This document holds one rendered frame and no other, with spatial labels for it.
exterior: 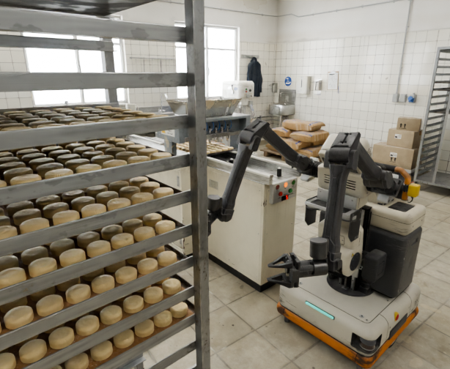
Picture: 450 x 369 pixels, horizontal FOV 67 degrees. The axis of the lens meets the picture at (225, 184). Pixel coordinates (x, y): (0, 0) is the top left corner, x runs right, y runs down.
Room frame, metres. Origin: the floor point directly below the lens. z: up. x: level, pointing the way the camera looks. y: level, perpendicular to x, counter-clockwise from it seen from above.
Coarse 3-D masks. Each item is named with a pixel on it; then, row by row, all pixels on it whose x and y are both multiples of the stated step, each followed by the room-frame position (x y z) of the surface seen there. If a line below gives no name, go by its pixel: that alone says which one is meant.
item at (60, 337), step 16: (144, 288) 0.78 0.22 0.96; (160, 288) 0.77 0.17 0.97; (176, 288) 0.77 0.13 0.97; (112, 304) 0.73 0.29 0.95; (128, 304) 0.70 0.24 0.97; (144, 304) 0.73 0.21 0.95; (80, 320) 0.65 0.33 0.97; (96, 320) 0.65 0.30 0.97; (112, 320) 0.66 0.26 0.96; (48, 336) 0.62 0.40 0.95; (64, 336) 0.60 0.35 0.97; (80, 336) 0.62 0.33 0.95; (0, 352) 0.56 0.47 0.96; (16, 352) 0.57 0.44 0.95; (32, 352) 0.55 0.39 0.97; (48, 352) 0.57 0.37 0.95; (0, 368) 0.51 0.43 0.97; (16, 368) 0.53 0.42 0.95
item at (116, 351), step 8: (192, 312) 0.81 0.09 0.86; (152, 320) 0.78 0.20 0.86; (176, 320) 0.78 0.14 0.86; (160, 328) 0.75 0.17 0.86; (136, 336) 0.72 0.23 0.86; (112, 344) 0.69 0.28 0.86; (136, 344) 0.69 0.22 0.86; (88, 352) 0.66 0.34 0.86; (112, 352) 0.66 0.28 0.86; (120, 352) 0.66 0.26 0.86; (104, 360) 0.64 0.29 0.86; (64, 368) 0.61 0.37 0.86; (88, 368) 0.61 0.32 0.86
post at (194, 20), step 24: (192, 0) 0.75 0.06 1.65; (192, 24) 0.75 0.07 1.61; (192, 48) 0.75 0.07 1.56; (192, 72) 0.75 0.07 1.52; (192, 96) 0.76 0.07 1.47; (192, 120) 0.76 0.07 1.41; (192, 144) 0.76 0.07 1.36; (192, 168) 0.76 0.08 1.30; (192, 192) 0.76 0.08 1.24; (192, 216) 0.77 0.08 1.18; (192, 240) 0.77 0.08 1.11
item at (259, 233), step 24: (216, 168) 2.43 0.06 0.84; (264, 168) 2.43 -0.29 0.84; (216, 192) 2.43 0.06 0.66; (240, 192) 2.22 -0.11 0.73; (264, 192) 2.06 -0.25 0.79; (240, 216) 2.22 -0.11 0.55; (264, 216) 2.06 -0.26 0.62; (288, 216) 2.22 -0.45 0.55; (216, 240) 2.44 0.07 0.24; (240, 240) 2.22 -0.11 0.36; (264, 240) 2.07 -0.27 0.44; (288, 240) 2.23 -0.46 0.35; (240, 264) 2.21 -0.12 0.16; (264, 264) 2.07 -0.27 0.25; (264, 288) 2.12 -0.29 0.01
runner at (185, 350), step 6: (192, 342) 0.77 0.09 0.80; (180, 348) 0.74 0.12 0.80; (186, 348) 0.75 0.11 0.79; (192, 348) 0.76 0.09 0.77; (174, 354) 0.73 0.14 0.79; (180, 354) 0.74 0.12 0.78; (186, 354) 0.75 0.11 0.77; (162, 360) 0.70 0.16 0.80; (168, 360) 0.71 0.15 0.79; (174, 360) 0.73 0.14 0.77; (156, 366) 0.69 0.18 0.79; (162, 366) 0.70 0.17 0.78; (168, 366) 0.71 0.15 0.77
